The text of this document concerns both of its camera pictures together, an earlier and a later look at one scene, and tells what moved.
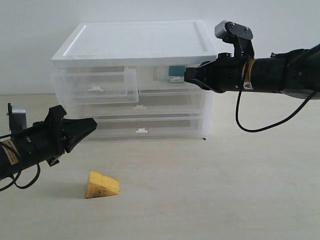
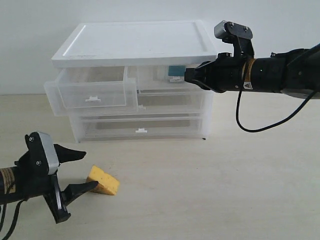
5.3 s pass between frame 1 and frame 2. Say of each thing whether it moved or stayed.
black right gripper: stayed
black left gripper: moved
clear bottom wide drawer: stayed
